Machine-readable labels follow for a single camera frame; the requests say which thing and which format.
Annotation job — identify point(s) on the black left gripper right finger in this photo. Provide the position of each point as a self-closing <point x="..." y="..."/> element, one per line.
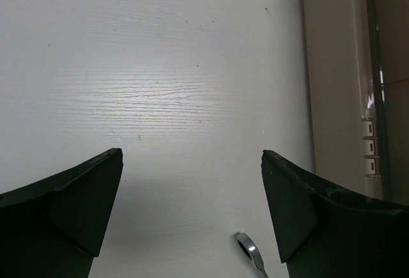
<point x="325" y="230"/>

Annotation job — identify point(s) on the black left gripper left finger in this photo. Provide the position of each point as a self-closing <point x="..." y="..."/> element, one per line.
<point x="55" y="227"/>

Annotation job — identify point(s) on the large chrome ratchet wrench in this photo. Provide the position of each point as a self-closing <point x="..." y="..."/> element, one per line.
<point x="252" y="253"/>

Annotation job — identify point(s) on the beige plastic toolbox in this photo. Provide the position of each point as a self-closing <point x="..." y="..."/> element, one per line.
<point x="357" y="66"/>

